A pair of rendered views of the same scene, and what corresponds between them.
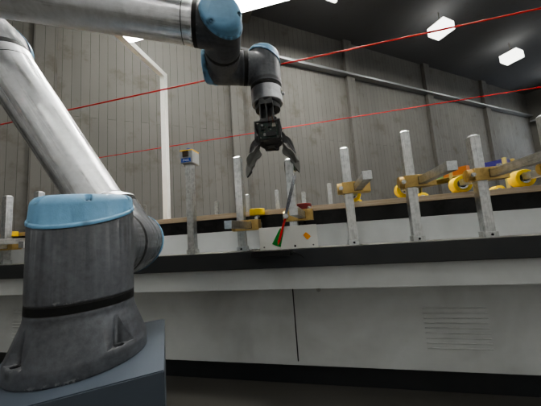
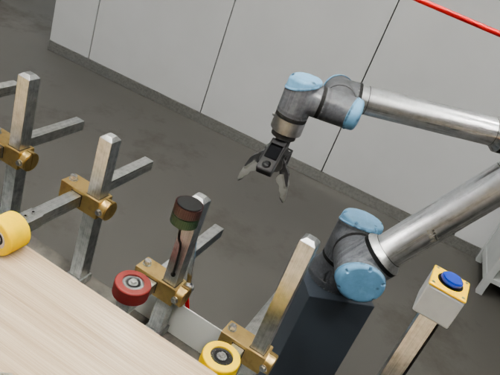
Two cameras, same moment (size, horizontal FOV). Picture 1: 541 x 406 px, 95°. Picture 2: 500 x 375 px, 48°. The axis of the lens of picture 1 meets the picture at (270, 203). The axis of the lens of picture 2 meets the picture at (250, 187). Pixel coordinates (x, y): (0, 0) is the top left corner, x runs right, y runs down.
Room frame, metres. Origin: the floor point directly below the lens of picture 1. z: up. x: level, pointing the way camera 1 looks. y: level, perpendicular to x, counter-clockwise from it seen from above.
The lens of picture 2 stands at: (2.15, 0.07, 1.73)
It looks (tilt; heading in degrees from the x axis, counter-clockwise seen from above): 28 degrees down; 185
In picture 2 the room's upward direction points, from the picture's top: 21 degrees clockwise
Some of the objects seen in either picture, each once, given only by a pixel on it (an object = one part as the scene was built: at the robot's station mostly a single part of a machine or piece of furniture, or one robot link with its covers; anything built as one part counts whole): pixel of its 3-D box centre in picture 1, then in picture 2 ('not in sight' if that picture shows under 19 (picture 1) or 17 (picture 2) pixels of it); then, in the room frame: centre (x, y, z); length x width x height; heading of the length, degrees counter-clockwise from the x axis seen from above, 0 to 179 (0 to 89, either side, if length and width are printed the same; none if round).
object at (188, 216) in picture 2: not in sight; (188, 207); (1.18, -0.11, 1.10); 0.06 x 0.06 x 0.02
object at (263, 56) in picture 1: (263, 71); (300, 97); (0.68, -0.01, 1.25); 0.10 x 0.09 x 0.12; 100
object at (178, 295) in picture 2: (298, 215); (161, 283); (1.13, -0.12, 0.85); 0.14 x 0.06 x 0.05; 78
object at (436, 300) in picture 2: (189, 159); (440, 297); (1.24, 0.40, 1.18); 0.07 x 0.07 x 0.08; 78
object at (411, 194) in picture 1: (410, 186); (17, 161); (1.03, -0.59, 0.93); 0.04 x 0.04 x 0.48; 78
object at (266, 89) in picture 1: (268, 99); (286, 124); (0.68, -0.01, 1.16); 0.10 x 0.09 x 0.05; 83
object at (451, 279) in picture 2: not in sight; (451, 281); (1.24, 0.40, 1.22); 0.04 x 0.04 x 0.02
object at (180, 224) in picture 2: not in sight; (184, 217); (1.18, -0.11, 1.08); 0.06 x 0.06 x 0.02
